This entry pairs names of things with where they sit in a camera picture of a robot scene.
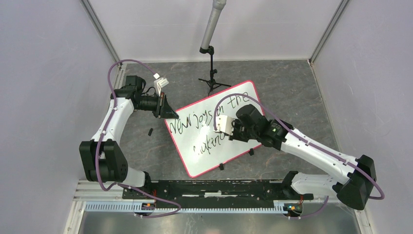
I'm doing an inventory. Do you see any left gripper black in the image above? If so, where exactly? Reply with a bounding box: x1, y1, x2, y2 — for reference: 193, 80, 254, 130
136, 92, 179, 119

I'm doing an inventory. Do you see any whiteboard with pink frame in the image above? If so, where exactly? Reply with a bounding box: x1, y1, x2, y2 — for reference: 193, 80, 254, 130
165, 80, 263, 178

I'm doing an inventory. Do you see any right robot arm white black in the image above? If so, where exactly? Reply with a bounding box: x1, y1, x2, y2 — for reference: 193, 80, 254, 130
224, 104, 376, 210

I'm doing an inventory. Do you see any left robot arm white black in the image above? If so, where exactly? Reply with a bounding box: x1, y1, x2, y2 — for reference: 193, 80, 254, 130
79, 74, 179, 199

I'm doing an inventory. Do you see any black microphone tripod stand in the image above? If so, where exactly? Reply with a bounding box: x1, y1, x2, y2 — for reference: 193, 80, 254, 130
198, 46, 231, 96

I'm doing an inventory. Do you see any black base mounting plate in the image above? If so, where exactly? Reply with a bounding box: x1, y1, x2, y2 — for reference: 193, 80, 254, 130
142, 179, 314, 209

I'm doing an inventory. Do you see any silver microphone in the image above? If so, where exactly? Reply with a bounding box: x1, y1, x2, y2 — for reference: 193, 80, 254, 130
200, 0, 227, 54

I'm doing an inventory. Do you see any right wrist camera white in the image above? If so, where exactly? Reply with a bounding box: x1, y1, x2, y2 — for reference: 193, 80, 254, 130
214, 115, 235, 136

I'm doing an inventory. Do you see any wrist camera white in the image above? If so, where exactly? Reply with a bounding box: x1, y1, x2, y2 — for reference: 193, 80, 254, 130
214, 115, 235, 136
153, 73, 169, 96

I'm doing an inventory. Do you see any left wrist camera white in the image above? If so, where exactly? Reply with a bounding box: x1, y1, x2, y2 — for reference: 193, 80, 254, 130
153, 73, 169, 96

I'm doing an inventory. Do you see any slotted aluminium rail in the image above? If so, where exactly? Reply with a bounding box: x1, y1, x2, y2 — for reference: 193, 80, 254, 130
84, 201, 291, 214

